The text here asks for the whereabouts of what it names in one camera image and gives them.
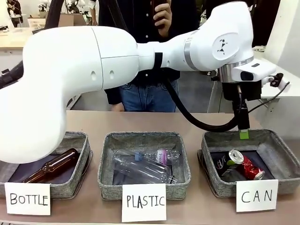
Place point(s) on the grey fabric basket bottle label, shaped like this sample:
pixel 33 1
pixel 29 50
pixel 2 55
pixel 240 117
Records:
pixel 77 185

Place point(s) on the dark red phone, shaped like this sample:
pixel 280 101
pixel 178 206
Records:
pixel 157 3

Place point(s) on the crushed red soda can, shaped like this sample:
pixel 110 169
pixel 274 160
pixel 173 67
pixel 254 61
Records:
pixel 252 167

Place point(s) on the grey fabric basket can label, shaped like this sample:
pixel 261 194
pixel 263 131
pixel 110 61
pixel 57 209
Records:
pixel 279 154

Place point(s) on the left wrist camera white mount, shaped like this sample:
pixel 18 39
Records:
pixel 276 79

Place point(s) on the grey fabric basket plastic label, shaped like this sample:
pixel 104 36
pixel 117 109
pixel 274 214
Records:
pixel 143 140

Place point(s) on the brown glass bottle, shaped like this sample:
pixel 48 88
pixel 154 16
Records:
pixel 56 164

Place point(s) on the person blue jeans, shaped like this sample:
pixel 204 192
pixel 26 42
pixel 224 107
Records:
pixel 145 98

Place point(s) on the background person dark clothes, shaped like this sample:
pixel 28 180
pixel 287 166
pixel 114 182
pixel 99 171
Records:
pixel 267 21

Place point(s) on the white plastic crate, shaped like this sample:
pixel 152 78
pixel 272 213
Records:
pixel 36 23

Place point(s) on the black drink can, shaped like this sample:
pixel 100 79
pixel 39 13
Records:
pixel 228 164

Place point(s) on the background person in black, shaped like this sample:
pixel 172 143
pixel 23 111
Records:
pixel 14 12

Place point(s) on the person left hand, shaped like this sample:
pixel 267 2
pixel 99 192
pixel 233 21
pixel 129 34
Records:
pixel 164 21

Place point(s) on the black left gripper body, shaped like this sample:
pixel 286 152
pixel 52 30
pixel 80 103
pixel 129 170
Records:
pixel 250 90

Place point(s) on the white paper sign CAN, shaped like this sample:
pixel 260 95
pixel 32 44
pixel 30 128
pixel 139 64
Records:
pixel 256 195

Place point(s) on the light wooden table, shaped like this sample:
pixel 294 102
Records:
pixel 14 38

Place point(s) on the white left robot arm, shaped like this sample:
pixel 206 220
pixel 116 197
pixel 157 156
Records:
pixel 70 70

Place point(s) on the small water bottle blue cap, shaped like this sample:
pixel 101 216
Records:
pixel 161 155

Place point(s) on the large clear plastic bottle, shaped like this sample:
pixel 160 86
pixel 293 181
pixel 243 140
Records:
pixel 145 170

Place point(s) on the white paper sign BOTTLE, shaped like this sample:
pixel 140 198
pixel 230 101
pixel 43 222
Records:
pixel 28 199

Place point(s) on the white paper sign PLASTIC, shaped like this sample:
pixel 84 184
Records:
pixel 144 202

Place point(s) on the person dark navy shirt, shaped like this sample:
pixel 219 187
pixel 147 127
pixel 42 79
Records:
pixel 131 14

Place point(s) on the white table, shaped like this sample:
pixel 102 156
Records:
pixel 287 61

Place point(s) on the person right hand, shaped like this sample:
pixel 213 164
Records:
pixel 116 107

